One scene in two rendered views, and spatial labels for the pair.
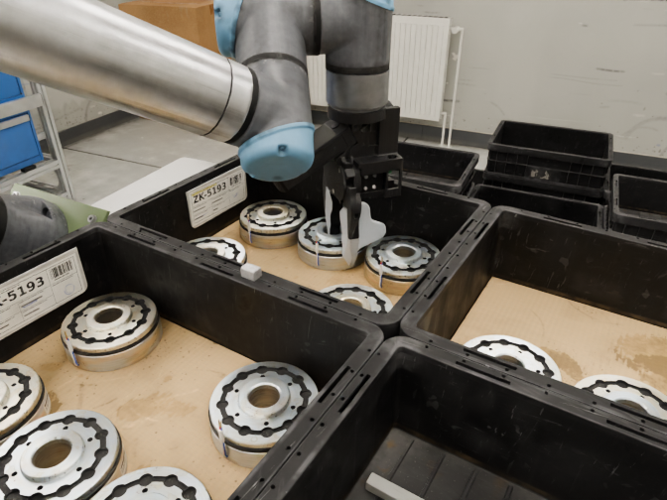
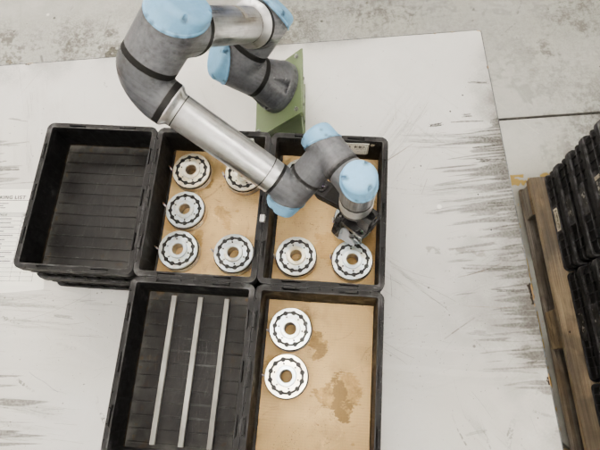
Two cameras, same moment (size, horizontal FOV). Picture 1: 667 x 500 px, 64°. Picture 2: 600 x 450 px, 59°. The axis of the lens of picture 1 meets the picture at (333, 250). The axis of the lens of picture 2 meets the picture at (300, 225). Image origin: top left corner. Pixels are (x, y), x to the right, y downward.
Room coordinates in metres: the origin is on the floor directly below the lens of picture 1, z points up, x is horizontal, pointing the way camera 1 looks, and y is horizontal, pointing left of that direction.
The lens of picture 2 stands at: (0.38, -0.36, 2.14)
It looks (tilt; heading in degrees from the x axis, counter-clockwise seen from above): 71 degrees down; 71
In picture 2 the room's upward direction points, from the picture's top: 9 degrees counter-clockwise
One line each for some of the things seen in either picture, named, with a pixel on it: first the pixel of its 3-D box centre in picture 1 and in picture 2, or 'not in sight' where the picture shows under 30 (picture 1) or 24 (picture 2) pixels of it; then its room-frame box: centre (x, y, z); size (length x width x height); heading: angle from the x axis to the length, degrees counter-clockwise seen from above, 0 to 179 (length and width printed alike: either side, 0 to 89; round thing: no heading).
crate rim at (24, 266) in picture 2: not in sight; (89, 195); (0.09, 0.36, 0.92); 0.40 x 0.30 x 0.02; 58
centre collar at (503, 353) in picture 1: (507, 366); (290, 329); (0.39, -0.17, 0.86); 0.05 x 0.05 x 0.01
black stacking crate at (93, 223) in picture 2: not in sight; (97, 203); (0.09, 0.36, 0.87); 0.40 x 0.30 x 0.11; 58
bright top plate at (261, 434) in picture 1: (264, 401); (233, 253); (0.35, 0.06, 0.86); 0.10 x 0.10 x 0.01
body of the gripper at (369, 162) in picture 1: (360, 151); (356, 215); (0.64, -0.03, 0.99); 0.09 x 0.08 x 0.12; 111
